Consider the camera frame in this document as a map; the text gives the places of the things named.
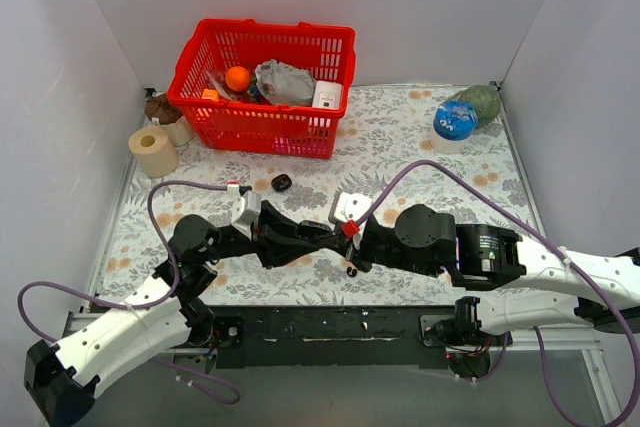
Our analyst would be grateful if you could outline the clear snack packet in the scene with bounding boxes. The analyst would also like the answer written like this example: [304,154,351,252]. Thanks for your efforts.
[205,70,248,101]

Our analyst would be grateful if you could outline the beige paper roll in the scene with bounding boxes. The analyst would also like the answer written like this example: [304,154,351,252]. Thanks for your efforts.
[128,125,179,178]

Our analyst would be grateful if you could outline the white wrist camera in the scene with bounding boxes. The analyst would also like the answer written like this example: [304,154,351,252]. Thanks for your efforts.
[328,192,373,249]
[226,182,262,240]

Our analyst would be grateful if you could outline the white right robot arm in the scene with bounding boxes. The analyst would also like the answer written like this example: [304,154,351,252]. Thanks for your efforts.
[324,205,639,345]

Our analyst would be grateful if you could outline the green avocado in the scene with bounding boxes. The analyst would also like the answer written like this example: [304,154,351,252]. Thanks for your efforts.
[449,85,501,128]

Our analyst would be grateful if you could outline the white small box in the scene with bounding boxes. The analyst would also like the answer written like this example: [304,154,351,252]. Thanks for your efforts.
[311,80,343,110]

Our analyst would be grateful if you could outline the plastic-wrapped black earbud case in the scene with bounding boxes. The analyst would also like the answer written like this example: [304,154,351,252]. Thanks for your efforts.
[298,220,333,242]

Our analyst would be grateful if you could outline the floral patterned table mat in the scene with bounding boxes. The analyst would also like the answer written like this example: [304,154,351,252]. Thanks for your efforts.
[95,85,537,305]

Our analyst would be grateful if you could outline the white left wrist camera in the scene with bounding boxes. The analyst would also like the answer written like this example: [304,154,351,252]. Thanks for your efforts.
[226,182,262,240]

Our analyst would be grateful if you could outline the red plastic shopping basket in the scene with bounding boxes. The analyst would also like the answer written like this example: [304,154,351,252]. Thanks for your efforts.
[167,19,356,159]

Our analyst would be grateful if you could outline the glossy black earbud charging case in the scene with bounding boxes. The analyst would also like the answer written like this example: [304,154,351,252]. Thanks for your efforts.
[271,174,292,192]

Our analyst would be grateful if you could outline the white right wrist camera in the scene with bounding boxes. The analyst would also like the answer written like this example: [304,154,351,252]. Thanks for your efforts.
[328,192,373,249]

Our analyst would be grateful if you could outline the orange fruit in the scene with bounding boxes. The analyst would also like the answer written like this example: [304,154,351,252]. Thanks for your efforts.
[225,66,251,92]

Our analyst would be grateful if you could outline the blue-lidded white container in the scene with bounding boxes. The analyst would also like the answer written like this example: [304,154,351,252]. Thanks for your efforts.
[429,100,478,154]

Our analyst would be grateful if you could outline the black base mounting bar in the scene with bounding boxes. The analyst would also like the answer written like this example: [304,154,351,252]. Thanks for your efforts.
[164,304,501,381]

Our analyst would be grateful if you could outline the orange small box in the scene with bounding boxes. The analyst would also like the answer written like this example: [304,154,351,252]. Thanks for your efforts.
[201,89,219,101]

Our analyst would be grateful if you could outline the crumpled grey plastic bag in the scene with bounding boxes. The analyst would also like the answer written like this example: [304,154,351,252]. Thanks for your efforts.
[254,59,316,106]

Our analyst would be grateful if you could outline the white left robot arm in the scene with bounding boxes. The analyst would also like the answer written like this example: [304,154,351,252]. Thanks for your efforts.
[24,201,335,426]

